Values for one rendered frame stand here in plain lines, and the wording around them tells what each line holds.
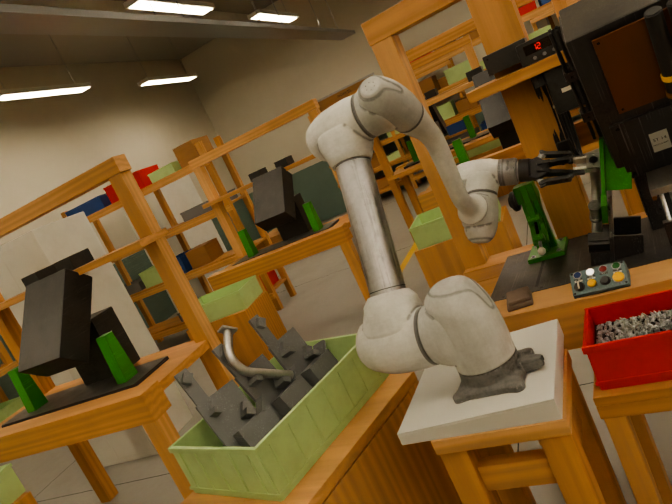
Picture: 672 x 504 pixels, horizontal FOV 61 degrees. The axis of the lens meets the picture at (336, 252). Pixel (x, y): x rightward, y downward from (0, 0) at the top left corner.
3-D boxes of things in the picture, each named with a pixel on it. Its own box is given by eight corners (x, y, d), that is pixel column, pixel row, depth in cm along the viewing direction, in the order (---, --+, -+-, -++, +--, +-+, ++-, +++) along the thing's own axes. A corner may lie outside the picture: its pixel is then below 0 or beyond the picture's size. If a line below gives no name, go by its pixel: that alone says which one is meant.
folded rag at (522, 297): (534, 305, 172) (530, 296, 172) (508, 313, 175) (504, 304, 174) (532, 292, 181) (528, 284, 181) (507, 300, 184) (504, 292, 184)
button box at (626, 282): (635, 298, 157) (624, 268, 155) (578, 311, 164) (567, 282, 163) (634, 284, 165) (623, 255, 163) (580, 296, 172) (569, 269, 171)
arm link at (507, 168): (498, 153, 190) (517, 151, 188) (504, 168, 198) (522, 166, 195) (497, 177, 187) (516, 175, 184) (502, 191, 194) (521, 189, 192)
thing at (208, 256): (280, 310, 693) (194, 136, 652) (134, 360, 795) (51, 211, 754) (297, 293, 741) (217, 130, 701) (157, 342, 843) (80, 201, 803)
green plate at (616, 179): (632, 206, 169) (630, 135, 163) (601, 208, 173) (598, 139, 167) (631, 195, 179) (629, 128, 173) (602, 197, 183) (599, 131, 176)
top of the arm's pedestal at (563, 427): (572, 435, 124) (566, 419, 123) (436, 455, 139) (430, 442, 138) (572, 360, 152) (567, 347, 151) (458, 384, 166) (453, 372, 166)
